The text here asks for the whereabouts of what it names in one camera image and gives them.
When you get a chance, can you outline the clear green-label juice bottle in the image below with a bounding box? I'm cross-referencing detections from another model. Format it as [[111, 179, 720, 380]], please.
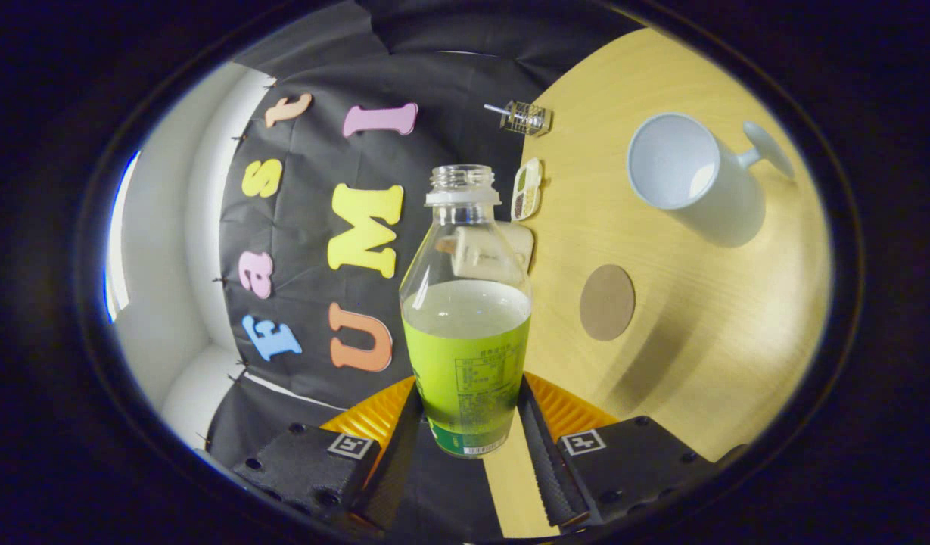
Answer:
[[399, 164, 533, 459]]

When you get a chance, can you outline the white toaster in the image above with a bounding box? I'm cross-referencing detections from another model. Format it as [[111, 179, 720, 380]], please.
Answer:
[[434, 222, 535, 282]]

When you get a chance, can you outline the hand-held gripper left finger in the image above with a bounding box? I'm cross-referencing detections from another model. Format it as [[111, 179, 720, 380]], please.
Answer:
[[230, 376, 424, 531]]

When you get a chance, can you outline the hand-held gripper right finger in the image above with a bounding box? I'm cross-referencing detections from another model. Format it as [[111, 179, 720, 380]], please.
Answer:
[[516, 371, 719, 528]]

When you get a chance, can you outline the round brown coaster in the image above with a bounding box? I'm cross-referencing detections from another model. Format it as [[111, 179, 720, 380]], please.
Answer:
[[579, 264, 636, 342]]

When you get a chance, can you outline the white divided snack tray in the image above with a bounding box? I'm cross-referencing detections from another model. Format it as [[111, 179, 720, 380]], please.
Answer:
[[511, 157, 543, 222]]

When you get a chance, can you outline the pale grey cup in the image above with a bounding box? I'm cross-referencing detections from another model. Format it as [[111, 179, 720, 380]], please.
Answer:
[[626, 113, 796, 248]]

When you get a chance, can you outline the wooden table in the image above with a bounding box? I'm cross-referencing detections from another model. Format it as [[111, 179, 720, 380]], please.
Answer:
[[484, 29, 832, 540]]

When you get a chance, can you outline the wire mesh holder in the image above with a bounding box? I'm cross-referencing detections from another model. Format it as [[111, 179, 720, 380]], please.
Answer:
[[501, 101, 552, 137]]

